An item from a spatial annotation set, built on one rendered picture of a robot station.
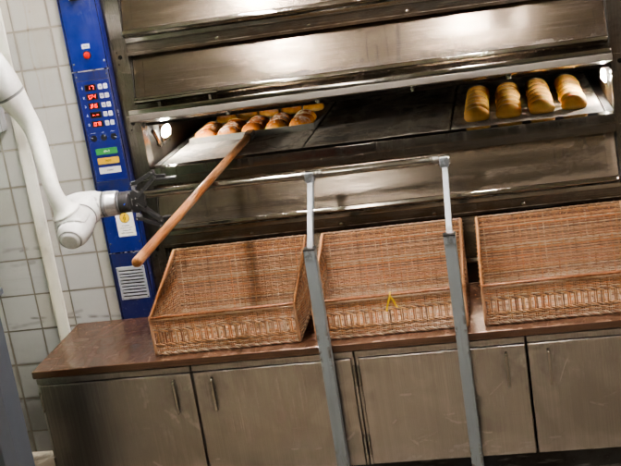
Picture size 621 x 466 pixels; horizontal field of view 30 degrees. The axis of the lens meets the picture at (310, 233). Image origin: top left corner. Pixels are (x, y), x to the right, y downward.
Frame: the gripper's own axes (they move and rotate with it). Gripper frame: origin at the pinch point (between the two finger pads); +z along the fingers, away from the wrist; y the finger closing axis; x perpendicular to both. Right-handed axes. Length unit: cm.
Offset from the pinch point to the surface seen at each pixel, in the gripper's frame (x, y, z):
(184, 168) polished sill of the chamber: -57, 2, -11
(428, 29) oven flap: -57, -40, 90
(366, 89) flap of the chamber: -41, -23, 66
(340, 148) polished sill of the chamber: -56, 1, 51
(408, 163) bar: -19, 1, 80
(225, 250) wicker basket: -53, 35, 0
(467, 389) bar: 4, 78, 92
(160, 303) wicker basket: -23, 46, -20
